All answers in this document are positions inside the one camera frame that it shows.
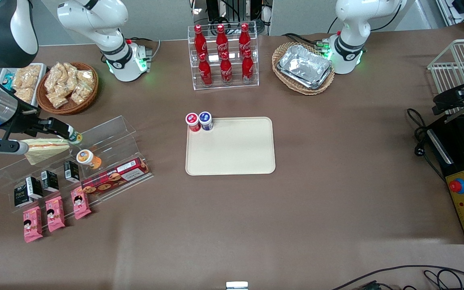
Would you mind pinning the wrapped rice cracker pack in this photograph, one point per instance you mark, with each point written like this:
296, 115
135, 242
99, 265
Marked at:
25, 94
28, 76

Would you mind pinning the triangle sandwich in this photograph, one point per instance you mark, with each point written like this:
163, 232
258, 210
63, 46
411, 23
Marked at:
46, 151

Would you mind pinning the grey arm base connector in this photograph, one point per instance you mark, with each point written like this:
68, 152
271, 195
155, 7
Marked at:
145, 54

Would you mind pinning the beige plastic tray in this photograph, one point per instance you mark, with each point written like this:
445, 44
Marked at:
236, 149

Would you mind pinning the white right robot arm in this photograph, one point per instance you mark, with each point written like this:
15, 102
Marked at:
107, 44

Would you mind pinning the pink snack packet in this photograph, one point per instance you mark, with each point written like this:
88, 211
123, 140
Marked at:
32, 224
80, 203
55, 214

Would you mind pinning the green cap small bottle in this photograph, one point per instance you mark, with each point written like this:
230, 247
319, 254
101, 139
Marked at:
77, 138

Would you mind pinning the black sealing machine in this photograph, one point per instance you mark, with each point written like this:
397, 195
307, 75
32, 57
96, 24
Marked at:
455, 137

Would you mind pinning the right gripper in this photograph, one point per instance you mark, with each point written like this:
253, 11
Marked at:
29, 122

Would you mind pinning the red cookie box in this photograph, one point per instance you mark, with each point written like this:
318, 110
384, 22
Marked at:
115, 176

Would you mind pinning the clear acrylic bottle rack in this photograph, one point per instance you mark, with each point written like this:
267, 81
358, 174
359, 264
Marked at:
224, 86

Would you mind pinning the clear acrylic tiered stand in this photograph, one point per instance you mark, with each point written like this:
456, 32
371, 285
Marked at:
111, 133

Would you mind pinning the light wicker basket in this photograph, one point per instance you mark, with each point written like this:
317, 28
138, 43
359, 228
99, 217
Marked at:
282, 78

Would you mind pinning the brown wicker basket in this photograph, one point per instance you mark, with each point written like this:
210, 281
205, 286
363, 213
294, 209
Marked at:
71, 108

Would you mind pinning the clear bag of crackers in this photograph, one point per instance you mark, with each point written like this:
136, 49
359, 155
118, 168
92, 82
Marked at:
54, 78
86, 77
70, 74
81, 92
58, 100

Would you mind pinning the white rectangular dish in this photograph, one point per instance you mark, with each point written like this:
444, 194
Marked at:
40, 86

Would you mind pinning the aluminium foil tray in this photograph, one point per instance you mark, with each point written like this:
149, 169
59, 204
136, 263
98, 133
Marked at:
304, 62
316, 85

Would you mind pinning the orange cap small bottle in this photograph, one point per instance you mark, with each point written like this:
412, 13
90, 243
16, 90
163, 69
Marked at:
86, 157

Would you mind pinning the red cap small bottle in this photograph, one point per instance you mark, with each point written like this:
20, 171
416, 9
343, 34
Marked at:
192, 120

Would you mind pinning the red cola bottle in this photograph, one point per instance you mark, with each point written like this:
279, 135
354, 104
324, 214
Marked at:
247, 68
244, 38
221, 39
226, 70
200, 40
205, 71

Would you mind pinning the small black carton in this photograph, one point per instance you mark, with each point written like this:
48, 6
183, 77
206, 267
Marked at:
50, 181
71, 170
35, 187
20, 196

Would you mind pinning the blue cap small bottle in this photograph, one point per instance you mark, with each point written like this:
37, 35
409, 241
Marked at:
205, 119

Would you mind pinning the teal snack packet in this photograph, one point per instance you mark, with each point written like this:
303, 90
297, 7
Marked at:
8, 81

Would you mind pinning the red emergency stop button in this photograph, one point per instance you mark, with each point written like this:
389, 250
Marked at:
456, 185

